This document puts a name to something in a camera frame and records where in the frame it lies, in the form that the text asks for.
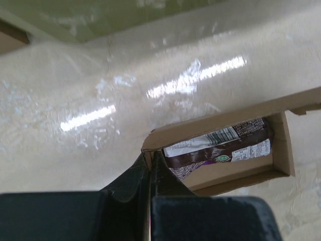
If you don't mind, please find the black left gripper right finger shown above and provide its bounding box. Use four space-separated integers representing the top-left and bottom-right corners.
150 151 282 240

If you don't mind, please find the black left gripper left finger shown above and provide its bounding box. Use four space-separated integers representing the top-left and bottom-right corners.
1 156 149 240

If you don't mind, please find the brown cardboard box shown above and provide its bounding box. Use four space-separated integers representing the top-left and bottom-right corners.
141 88 320 195

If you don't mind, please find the brown snack wrapper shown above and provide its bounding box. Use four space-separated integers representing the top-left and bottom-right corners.
163 118 274 181

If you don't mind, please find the large closed cardboard box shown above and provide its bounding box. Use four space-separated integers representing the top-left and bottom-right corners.
0 20 30 55

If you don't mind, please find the olive green plastic bin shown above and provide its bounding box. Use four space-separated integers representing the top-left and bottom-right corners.
1 0 215 43

